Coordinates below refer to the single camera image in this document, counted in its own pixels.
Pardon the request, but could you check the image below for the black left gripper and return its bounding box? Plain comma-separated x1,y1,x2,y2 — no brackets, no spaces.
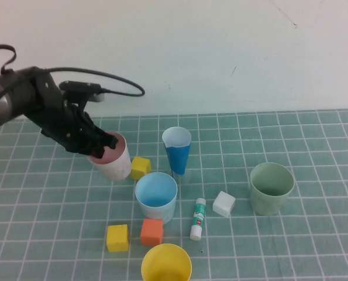
21,67,119,159

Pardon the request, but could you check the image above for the pink plastic cup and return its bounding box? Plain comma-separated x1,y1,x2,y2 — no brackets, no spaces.
87,131,133,182

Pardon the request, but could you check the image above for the yellow plastic cup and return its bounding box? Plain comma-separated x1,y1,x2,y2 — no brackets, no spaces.
141,243,193,281

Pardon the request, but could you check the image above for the green plastic cup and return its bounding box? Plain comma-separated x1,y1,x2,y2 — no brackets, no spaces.
249,162,295,217

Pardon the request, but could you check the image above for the yellow cube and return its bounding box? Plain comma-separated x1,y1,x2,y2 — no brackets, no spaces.
106,224,130,253
129,156,152,180

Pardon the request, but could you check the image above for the blue paper cone cup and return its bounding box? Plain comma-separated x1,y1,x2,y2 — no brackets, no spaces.
161,126,192,184

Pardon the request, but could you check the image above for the light blue plastic cup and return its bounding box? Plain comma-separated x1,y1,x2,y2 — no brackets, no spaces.
135,172,178,225

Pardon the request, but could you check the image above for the orange cube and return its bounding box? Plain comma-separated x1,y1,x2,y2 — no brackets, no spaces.
140,218,164,246

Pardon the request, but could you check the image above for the white green glue stick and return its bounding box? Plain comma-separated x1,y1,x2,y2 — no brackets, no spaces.
189,197,207,241

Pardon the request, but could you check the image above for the white cube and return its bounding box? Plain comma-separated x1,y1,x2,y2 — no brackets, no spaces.
212,190,236,218

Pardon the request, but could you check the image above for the green white-checked tablecloth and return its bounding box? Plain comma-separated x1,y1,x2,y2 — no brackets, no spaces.
0,108,348,281

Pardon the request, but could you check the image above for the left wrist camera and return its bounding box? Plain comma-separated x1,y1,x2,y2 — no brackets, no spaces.
58,80,106,102

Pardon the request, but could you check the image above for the black strap loop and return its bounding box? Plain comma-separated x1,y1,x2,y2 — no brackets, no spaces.
0,44,18,76

